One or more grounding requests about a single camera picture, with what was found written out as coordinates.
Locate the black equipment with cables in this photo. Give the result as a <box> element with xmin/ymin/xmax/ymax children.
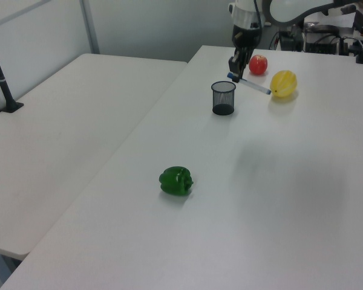
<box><xmin>304</xmin><ymin>24</ymin><xmax>362</xmax><ymax>56</ymax></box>

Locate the red apple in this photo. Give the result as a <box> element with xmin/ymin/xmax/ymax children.
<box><xmin>249</xmin><ymin>54</ymin><xmax>269</xmax><ymax>76</ymax></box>

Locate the grey partition frame post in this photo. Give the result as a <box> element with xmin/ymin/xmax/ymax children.
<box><xmin>80</xmin><ymin>0</ymin><xmax>100</xmax><ymax>55</ymax></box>

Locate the black mesh pen cup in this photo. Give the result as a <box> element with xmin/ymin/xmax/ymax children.
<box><xmin>211</xmin><ymin>80</ymin><xmax>237</xmax><ymax>116</ymax></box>

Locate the green bell pepper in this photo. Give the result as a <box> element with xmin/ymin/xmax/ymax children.
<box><xmin>159</xmin><ymin>166</ymin><xmax>194</xmax><ymax>196</ymax></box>

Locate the blue white whiteboard marker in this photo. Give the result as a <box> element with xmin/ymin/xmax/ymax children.
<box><xmin>226</xmin><ymin>72</ymin><xmax>272</xmax><ymax>95</ymax></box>

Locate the black electronics box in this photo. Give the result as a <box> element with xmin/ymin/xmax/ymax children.
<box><xmin>277</xmin><ymin>25</ymin><xmax>306</xmax><ymax>53</ymax></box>

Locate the yellow striped melon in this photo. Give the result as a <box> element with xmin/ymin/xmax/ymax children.
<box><xmin>270</xmin><ymin>69</ymin><xmax>298</xmax><ymax>98</ymax></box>

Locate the black pole with base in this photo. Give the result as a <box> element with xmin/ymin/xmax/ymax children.
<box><xmin>0</xmin><ymin>30</ymin><xmax>25</xmax><ymax>114</ymax></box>

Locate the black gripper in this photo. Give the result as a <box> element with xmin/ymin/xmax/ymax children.
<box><xmin>228</xmin><ymin>24</ymin><xmax>260</xmax><ymax>83</ymax></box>

